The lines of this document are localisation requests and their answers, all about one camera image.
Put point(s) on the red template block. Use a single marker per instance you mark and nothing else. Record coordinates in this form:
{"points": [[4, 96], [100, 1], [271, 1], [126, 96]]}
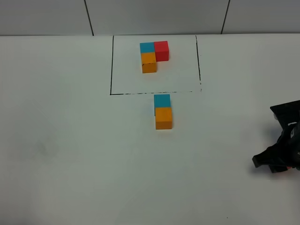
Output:
{"points": [[161, 50]]}

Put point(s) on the blue template block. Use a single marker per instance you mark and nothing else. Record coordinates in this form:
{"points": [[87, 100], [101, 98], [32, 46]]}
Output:
{"points": [[147, 47]]}

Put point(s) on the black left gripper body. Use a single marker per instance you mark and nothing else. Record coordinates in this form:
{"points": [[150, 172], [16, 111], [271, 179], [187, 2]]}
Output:
{"points": [[286, 151]]}

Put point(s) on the orange template block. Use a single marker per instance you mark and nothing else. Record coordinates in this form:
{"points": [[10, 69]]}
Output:
{"points": [[149, 63]]}

